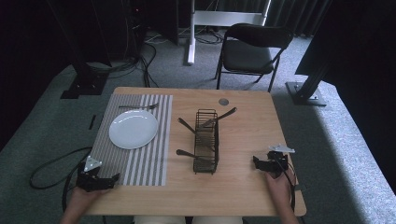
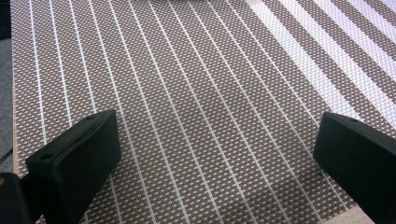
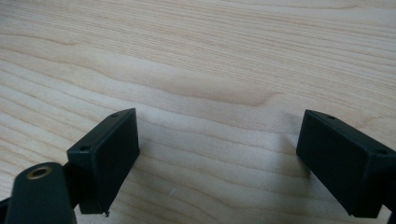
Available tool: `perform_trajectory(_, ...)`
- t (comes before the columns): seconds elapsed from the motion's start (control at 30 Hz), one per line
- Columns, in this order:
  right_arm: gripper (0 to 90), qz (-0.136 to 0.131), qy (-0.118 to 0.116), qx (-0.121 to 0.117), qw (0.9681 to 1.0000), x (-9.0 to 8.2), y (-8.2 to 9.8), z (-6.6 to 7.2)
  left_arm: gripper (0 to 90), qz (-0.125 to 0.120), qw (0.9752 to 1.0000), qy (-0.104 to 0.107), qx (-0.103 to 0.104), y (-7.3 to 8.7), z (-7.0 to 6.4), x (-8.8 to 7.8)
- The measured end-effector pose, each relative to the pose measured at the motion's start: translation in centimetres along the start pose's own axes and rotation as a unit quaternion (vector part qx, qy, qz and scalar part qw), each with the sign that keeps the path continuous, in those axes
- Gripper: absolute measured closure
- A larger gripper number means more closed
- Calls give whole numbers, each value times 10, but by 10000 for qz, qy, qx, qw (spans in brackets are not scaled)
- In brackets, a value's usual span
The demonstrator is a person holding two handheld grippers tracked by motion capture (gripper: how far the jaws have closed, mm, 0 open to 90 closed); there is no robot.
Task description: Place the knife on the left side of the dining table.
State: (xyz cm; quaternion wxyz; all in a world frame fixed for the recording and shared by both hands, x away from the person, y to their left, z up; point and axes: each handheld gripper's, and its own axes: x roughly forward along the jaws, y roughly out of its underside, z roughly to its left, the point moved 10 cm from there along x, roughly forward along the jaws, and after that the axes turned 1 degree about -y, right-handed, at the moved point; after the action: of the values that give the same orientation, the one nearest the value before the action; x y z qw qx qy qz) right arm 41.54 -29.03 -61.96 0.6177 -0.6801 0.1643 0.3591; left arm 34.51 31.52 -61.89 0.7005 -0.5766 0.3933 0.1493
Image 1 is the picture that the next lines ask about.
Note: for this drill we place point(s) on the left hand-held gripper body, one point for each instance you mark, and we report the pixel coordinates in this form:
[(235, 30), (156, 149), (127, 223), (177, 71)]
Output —
[(89, 180)]

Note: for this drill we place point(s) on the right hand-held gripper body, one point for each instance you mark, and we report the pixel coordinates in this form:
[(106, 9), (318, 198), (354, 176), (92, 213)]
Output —
[(278, 161)]

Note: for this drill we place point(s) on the person's left hand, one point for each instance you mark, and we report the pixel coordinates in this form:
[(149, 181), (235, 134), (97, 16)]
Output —
[(83, 199)]

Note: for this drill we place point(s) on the person's right hand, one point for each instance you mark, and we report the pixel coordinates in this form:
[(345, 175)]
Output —
[(279, 189)]

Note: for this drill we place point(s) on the grey striped placemat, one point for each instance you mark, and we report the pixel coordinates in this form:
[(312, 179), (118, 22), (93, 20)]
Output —
[(137, 165)]

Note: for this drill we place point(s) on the white round plate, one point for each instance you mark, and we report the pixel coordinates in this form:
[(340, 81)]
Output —
[(133, 129)]

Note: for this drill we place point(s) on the small black floor strip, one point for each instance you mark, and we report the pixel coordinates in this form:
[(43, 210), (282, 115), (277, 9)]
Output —
[(92, 122)]

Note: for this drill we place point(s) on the grey round table grommet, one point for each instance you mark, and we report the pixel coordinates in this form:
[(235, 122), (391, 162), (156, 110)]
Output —
[(223, 101)]

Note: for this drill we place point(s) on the black metal stand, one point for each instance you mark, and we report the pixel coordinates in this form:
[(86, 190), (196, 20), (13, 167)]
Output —
[(84, 81), (306, 93)]

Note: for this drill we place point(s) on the metal fork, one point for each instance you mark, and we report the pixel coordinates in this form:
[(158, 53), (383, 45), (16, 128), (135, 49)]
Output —
[(138, 106)]

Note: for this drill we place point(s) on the person's legs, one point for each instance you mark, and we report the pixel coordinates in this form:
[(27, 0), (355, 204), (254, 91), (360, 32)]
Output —
[(186, 220)]

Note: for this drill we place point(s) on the black folding chair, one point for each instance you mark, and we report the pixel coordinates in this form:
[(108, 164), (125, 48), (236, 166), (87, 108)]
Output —
[(249, 56)]

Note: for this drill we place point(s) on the dark curtain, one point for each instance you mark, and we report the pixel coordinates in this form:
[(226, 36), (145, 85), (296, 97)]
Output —
[(295, 15)]

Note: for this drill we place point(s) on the white metal desk frame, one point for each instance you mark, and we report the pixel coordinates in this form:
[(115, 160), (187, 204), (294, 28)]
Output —
[(218, 18)]

